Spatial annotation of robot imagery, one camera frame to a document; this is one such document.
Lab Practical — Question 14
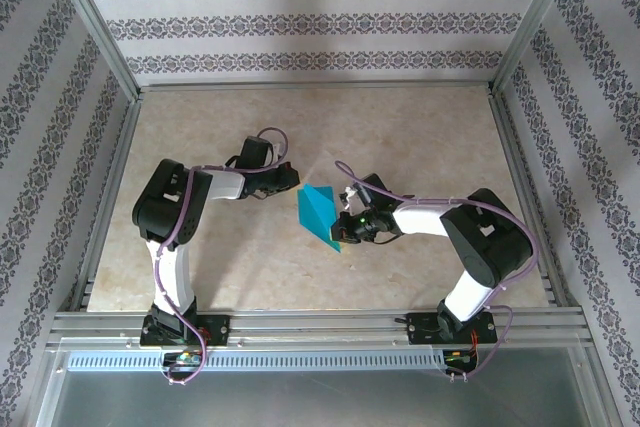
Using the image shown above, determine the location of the grey metal sheet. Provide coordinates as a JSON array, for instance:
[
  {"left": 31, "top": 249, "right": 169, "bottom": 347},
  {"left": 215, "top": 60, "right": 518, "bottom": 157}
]
[{"left": 29, "top": 346, "right": 616, "bottom": 427}]

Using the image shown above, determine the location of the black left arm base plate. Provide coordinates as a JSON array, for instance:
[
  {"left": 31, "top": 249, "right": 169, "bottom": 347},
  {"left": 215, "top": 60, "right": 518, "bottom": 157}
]
[{"left": 141, "top": 314, "right": 231, "bottom": 348}]

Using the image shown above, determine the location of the blue paper sheet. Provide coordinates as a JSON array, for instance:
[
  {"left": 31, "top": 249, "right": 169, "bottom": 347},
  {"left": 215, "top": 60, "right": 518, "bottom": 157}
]
[{"left": 296, "top": 185, "right": 344, "bottom": 253}]

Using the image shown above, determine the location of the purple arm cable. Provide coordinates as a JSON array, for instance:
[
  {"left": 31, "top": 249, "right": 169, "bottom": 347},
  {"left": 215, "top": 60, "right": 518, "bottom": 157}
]
[
  {"left": 333, "top": 160, "right": 537, "bottom": 382},
  {"left": 152, "top": 126, "right": 292, "bottom": 387}
]

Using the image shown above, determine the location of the grey slotted cable duct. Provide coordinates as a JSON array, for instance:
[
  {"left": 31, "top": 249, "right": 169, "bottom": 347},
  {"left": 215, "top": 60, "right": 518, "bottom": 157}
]
[{"left": 67, "top": 349, "right": 481, "bottom": 373}]

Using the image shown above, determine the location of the aluminium frame post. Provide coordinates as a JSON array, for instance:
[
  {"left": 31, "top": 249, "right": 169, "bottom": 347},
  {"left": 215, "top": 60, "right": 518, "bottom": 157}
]
[
  {"left": 43, "top": 0, "right": 141, "bottom": 101},
  {"left": 490, "top": 0, "right": 590, "bottom": 96}
]

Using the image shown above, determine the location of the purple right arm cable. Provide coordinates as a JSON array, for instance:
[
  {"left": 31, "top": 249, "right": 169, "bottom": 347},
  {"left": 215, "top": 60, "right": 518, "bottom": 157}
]
[{"left": 333, "top": 160, "right": 537, "bottom": 382}]

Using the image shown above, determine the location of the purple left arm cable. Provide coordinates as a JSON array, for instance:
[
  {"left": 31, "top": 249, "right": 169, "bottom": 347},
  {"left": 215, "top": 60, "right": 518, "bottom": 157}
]
[{"left": 152, "top": 126, "right": 292, "bottom": 387}]

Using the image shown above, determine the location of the aluminium frame rail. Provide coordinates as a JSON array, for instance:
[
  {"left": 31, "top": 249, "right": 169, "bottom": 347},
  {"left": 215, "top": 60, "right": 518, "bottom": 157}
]
[
  {"left": 67, "top": 94, "right": 144, "bottom": 312},
  {"left": 135, "top": 80, "right": 496, "bottom": 94},
  {"left": 489, "top": 89, "right": 581, "bottom": 311}
]

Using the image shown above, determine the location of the small circuit board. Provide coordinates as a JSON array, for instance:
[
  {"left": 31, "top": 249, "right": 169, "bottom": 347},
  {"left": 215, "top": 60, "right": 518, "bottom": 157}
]
[
  {"left": 163, "top": 350, "right": 204, "bottom": 369},
  {"left": 443, "top": 349, "right": 477, "bottom": 366}
]

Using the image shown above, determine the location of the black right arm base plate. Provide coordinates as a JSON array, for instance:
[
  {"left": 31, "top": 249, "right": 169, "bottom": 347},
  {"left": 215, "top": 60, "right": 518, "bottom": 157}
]
[{"left": 407, "top": 311, "right": 499, "bottom": 346}]

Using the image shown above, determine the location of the long aluminium base rail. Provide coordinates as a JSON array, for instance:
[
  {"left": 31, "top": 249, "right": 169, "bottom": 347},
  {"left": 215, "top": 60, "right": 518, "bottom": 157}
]
[{"left": 48, "top": 307, "right": 594, "bottom": 348}]

